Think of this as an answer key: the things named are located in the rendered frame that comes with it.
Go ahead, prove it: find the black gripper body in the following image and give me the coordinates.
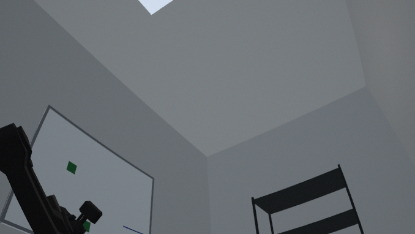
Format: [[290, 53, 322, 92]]
[[69, 201, 102, 234]]

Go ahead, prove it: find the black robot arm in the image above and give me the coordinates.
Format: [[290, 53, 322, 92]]
[[0, 123, 76, 234]]

